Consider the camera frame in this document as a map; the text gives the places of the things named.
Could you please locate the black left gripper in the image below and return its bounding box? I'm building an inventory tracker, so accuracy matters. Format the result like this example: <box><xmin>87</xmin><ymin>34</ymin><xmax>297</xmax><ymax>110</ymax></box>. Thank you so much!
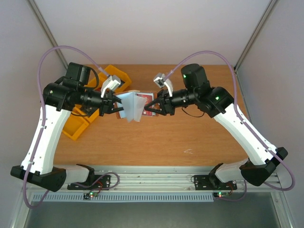
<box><xmin>78</xmin><ymin>87</ymin><xmax>130</xmax><ymax>117</ymax></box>

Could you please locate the red VIP card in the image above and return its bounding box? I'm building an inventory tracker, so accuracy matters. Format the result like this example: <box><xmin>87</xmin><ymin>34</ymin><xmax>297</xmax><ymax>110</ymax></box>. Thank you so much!
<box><xmin>137</xmin><ymin>93</ymin><xmax>156</xmax><ymax>117</ymax></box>

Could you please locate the brown leather card holder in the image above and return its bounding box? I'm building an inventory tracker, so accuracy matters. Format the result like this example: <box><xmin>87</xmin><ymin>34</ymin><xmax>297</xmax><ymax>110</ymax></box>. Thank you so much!
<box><xmin>114</xmin><ymin>90</ymin><xmax>157</xmax><ymax>122</ymax></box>

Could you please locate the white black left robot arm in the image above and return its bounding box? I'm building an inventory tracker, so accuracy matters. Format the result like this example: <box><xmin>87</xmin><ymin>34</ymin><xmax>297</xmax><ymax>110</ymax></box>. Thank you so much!
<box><xmin>10</xmin><ymin>63</ymin><xmax>123</xmax><ymax>192</ymax></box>

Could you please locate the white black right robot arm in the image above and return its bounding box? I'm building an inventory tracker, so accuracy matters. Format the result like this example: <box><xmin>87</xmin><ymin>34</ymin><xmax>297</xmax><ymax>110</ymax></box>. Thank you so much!
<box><xmin>144</xmin><ymin>64</ymin><xmax>288</xmax><ymax>189</ymax></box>

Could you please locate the yellow bin near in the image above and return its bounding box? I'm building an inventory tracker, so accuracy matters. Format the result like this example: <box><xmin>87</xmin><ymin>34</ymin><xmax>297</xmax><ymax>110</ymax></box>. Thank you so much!
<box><xmin>62</xmin><ymin>115</ymin><xmax>89</xmax><ymax>141</ymax></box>

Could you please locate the left small circuit board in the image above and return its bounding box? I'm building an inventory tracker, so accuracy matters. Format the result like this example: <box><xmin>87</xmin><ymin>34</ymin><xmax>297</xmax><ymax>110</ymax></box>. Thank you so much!
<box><xmin>83</xmin><ymin>192</ymin><xmax>99</xmax><ymax>200</ymax></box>

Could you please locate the small circuit board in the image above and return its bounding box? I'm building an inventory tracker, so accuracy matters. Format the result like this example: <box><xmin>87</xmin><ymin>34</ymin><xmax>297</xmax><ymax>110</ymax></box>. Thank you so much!
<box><xmin>83</xmin><ymin>192</ymin><xmax>99</xmax><ymax>200</ymax></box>
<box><xmin>213</xmin><ymin>191</ymin><xmax>231</xmax><ymax>198</ymax></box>

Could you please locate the right small circuit board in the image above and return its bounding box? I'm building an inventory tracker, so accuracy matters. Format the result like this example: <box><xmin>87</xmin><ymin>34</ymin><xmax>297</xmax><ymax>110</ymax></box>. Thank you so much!
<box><xmin>213</xmin><ymin>191</ymin><xmax>231</xmax><ymax>198</ymax></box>

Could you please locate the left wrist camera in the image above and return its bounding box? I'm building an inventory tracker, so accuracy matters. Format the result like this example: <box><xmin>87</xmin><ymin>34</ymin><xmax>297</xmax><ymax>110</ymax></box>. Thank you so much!
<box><xmin>101</xmin><ymin>75</ymin><xmax>121</xmax><ymax>98</ymax></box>

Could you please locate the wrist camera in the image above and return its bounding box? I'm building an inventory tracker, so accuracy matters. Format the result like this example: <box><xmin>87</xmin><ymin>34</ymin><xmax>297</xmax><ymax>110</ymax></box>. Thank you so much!
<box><xmin>101</xmin><ymin>75</ymin><xmax>121</xmax><ymax>98</ymax></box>
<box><xmin>153</xmin><ymin>73</ymin><xmax>173</xmax><ymax>97</ymax></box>

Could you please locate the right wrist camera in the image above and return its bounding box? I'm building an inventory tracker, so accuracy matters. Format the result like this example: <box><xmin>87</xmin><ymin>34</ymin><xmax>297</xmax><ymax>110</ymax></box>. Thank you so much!
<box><xmin>153</xmin><ymin>73</ymin><xmax>173</xmax><ymax>97</ymax></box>

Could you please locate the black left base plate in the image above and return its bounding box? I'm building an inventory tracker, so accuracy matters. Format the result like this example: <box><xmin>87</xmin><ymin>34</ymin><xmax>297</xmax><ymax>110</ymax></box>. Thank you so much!
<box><xmin>67</xmin><ymin>175</ymin><xmax>111</xmax><ymax>190</ymax></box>

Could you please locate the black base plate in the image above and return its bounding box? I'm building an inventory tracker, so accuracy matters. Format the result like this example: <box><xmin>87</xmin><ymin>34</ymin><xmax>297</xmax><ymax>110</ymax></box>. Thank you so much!
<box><xmin>67</xmin><ymin>175</ymin><xmax>111</xmax><ymax>190</ymax></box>
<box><xmin>190</xmin><ymin>175</ymin><xmax>238</xmax><ymax>191</ymax></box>

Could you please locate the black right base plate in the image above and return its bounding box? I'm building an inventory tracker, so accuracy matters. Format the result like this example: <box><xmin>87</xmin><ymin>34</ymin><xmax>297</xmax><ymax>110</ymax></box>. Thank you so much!
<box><xmin>190</xmin><ymin>175</ymin><xmax>238</xmax><ymax>191</ymax></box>

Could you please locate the grey slotted cable duct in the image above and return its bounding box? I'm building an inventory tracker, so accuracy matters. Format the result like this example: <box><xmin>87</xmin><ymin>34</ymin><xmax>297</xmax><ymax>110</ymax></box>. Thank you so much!
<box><xmin>44</xmin><ymin>192</ymin><xmax>214</xmax><ymax>203</ymax></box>

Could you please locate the left aluminium frame post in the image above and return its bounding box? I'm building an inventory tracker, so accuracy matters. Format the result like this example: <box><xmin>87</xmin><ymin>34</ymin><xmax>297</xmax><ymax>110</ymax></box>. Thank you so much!
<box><xmin>26</xmin><ymin>0</ymin><xmax>68</xmax><ymax>69</ymax></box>

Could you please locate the aluminium frame post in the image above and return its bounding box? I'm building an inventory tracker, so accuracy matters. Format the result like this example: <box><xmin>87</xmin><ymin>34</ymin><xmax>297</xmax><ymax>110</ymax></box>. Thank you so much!
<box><xmin>26</xmin><ymin>0</ymin><xmax>68</xmax><ymax>69</ymax></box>
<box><xmin>234</xmin><ymin>0</ymin><xmax>279</xmax><ymax>72</ymax></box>

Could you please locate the right aluminium frame post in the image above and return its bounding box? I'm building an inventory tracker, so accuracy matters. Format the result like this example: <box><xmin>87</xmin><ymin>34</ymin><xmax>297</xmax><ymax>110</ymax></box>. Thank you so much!
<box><xmin>234</xmin><ymin>0</ymin><xmax>279</xmax><ymax>72</ymax></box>

